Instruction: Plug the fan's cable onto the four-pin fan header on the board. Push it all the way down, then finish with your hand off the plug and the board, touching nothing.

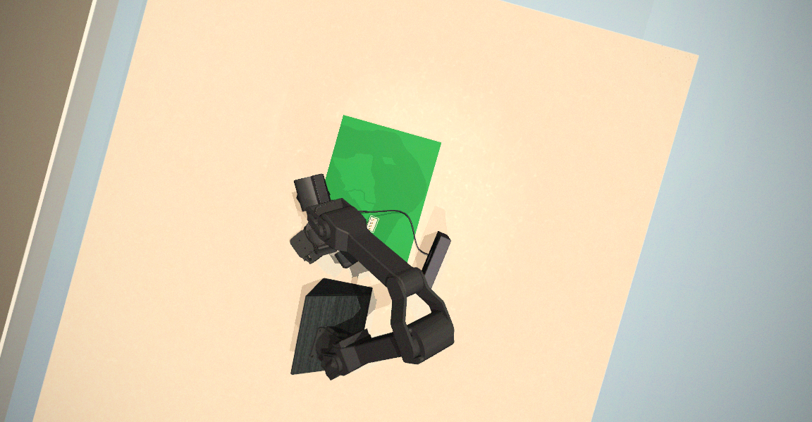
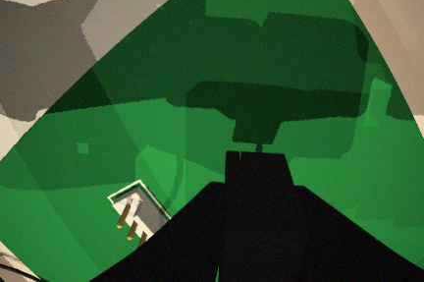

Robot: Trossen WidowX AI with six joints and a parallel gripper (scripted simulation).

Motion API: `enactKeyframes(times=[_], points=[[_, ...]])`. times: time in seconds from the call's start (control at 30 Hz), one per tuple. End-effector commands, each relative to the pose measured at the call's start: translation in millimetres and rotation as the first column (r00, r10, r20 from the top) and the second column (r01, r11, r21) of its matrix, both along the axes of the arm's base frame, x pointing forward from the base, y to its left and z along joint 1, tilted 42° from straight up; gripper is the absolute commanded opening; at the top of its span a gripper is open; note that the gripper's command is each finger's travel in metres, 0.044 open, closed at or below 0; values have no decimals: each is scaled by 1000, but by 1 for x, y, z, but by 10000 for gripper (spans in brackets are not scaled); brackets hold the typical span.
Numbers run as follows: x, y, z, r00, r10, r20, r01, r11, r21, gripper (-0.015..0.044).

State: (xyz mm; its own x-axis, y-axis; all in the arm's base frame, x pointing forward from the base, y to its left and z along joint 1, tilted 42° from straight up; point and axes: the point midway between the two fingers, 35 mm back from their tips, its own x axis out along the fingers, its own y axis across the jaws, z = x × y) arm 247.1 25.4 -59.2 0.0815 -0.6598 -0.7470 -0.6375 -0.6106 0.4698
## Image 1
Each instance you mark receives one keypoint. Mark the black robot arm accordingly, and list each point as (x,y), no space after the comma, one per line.
(336,225)

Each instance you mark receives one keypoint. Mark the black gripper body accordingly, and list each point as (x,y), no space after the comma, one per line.
(345,259)

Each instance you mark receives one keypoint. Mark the green circuit board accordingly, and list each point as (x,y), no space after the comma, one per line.
(375,168)

